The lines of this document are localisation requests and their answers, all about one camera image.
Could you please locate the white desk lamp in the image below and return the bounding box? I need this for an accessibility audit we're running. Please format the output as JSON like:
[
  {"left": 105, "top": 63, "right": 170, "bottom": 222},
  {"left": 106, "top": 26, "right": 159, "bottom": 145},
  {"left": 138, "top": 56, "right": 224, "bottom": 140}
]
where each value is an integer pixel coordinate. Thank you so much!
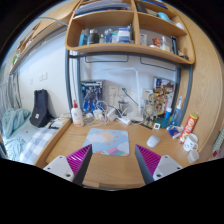
[{"left": 132, "top": 68, "right": 143, "bottom": 122}]

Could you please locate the dark bottle on shelf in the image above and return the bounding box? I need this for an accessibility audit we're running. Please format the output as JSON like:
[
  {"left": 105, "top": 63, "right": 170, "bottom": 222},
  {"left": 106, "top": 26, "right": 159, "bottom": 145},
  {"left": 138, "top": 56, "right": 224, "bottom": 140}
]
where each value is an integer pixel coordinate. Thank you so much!
[{"left": 88, "top": 29, "right": 99, "bottom": 44}]

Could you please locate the blue spray bottle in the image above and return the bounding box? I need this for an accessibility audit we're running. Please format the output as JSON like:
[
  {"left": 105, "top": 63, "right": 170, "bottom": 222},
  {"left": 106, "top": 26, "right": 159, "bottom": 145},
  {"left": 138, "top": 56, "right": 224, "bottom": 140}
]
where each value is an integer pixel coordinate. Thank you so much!
[{"left": 171, "top": 96, "right": 182, "bottom": 126}]

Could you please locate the white computer mouse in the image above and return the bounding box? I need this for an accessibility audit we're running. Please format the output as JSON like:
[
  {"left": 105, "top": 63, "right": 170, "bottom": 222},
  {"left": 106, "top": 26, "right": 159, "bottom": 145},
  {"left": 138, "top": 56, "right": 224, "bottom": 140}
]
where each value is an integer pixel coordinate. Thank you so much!
[{"left": 147, "top": 135, "right": 161, "bottom": 148}]

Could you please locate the white lotion bottle red cap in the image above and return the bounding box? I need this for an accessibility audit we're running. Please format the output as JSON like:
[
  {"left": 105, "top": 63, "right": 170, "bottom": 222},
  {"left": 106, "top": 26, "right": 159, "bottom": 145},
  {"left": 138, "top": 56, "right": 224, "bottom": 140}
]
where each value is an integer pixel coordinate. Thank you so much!
[{"left": 71, "top": 101, "right": 84, "bottom": 127}]

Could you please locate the blue plaid bed sheet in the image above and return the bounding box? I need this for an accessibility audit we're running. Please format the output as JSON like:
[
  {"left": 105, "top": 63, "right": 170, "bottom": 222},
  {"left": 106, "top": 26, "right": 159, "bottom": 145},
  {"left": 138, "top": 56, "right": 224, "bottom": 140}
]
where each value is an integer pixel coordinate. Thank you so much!
[{"left": 19, "top": 129, "right": 56, "bottom": 165}]

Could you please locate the colourful comic box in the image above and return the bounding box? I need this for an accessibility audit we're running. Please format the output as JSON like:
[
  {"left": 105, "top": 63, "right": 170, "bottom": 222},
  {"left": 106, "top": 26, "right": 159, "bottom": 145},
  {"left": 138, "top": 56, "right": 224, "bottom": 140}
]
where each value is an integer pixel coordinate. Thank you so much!
[{"left": 153, "top": 77, "right": 176, "bottom": 115}]

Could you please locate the red chips can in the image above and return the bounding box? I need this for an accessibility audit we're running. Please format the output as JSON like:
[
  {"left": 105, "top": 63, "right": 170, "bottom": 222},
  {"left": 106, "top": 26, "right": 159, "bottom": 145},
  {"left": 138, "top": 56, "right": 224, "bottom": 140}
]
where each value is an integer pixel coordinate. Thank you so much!
[{"left": 179, "top": 113, "right": 198, "bottom": 143}]

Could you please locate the skeleton robot figurine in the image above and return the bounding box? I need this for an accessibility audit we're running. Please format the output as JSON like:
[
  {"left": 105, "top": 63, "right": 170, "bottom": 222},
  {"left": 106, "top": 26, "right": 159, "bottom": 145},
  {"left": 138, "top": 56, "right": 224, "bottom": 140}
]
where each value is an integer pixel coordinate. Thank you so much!
[{"left": 143, "top": 93, "right": 161, "bottom": 126}]

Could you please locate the wooden wall shelf unit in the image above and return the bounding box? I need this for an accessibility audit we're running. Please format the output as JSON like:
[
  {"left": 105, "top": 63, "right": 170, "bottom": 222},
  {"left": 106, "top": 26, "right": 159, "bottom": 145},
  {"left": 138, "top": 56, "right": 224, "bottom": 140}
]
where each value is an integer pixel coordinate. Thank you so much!
[{"left": 65, "top": 0, "right": 195, "bottom": 64}]

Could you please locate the small white cup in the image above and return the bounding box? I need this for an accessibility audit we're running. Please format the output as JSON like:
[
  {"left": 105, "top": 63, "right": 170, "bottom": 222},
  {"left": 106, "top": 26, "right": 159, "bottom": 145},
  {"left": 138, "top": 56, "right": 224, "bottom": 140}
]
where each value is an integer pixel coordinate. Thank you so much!
[{"left": 188, "top": 150, "right": 199, "bottom": 163}]

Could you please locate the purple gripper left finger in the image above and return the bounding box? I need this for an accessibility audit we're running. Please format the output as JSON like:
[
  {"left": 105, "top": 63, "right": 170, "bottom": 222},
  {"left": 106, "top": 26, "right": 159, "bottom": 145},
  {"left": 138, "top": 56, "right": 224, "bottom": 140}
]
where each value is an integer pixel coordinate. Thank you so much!
[{"left": 44, "top": 145, "right": 92, "bottom": 186}]

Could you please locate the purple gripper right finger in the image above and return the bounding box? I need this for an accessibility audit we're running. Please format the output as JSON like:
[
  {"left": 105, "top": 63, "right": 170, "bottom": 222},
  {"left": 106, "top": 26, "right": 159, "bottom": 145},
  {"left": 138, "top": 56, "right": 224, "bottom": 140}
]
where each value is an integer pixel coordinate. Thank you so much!
[{"left": 135, "top": 145, "right": 182, "bottom": 184}]

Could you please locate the blue robot model box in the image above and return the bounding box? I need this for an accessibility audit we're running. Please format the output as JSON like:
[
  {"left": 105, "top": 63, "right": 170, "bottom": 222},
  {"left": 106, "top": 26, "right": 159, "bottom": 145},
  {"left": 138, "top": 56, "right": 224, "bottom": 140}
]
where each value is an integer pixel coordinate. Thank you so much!
[{"left": 81, "top": 80, "right": 104, "bottom": 113}]

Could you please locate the pastel cloud mouse pad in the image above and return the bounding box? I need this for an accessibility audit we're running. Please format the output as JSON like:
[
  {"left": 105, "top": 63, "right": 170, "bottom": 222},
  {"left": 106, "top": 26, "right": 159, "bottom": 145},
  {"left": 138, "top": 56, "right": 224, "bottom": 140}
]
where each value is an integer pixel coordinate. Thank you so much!
[{"left": 83, "top": 128, "right": 129, "bottom": 156}]

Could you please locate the blue white box on shelf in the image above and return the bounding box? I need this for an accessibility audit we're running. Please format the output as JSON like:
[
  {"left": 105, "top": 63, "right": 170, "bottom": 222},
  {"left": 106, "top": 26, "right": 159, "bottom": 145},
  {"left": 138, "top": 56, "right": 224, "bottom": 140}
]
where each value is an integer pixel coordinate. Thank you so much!
[{"left": 118, "top": 27, "right": 130, "bottom": 43}]

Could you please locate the white power strip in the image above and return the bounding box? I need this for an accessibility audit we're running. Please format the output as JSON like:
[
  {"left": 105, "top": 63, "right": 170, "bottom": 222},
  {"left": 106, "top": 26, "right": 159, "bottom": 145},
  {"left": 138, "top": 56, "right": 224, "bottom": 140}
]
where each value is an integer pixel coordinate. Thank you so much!
[{"left": 119, "top": 116, "right": 131, "bottom": 125}]

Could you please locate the teal blanket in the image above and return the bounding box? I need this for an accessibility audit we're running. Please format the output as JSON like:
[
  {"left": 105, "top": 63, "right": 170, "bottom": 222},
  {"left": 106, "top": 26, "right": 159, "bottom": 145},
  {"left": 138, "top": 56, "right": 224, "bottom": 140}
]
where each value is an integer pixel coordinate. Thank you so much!
[{"left": 2, "top": 108, "right": 31, "bottom": 138}]

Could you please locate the white patterned mug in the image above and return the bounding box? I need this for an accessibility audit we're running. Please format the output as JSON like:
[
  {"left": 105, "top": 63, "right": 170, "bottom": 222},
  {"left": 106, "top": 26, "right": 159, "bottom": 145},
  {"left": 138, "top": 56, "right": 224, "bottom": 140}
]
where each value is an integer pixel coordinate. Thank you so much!
[{"left": 183, "top": 133, "right": 198, "bottom": 152}]

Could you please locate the black backpack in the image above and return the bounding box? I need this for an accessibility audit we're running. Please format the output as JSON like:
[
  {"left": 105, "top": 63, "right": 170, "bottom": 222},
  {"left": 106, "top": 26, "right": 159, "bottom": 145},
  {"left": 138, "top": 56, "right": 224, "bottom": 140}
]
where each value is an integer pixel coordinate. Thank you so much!
[{"left": 30, "top": 89, "right": 52, "bottom": 128}]

